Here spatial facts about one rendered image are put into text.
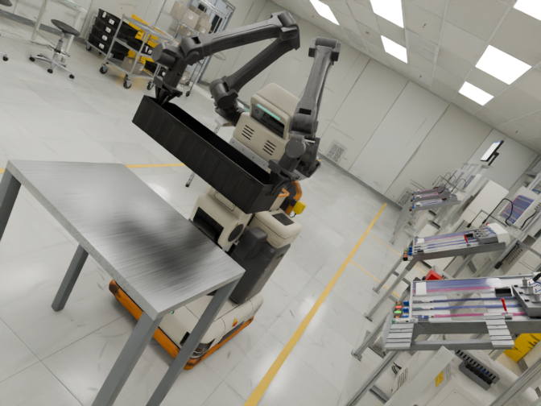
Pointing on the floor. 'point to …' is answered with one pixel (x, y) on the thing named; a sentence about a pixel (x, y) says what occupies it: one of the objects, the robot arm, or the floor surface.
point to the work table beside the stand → (128, 251)
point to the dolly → (97, 37)
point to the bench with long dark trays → (45, 35)
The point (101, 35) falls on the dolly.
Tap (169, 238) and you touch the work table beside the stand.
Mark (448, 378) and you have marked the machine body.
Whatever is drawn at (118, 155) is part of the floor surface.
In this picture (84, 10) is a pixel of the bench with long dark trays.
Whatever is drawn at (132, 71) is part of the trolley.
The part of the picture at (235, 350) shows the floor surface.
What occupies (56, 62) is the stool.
